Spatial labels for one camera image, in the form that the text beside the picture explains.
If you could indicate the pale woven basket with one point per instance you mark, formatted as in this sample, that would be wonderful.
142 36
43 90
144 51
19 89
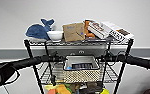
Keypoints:
81 76

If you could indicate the blue item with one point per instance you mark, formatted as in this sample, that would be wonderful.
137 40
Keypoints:
68 67

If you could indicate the white bowl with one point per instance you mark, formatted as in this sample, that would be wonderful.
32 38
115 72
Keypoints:
54 35

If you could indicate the white box with dark print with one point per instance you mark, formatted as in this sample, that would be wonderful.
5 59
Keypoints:
120 32

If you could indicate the white box with orange print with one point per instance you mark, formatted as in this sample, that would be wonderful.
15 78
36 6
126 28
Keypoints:
98 30

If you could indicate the brown paper bag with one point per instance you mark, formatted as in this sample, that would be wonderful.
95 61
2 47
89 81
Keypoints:
73 32

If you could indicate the yellow orange toy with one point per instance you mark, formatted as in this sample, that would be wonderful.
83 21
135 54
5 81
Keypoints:
63 89

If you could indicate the blue whale plush toy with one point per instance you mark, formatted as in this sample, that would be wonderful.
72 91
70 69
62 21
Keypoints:
36 31

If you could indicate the yellow and blue toy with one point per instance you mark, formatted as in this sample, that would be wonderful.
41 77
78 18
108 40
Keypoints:
104 91

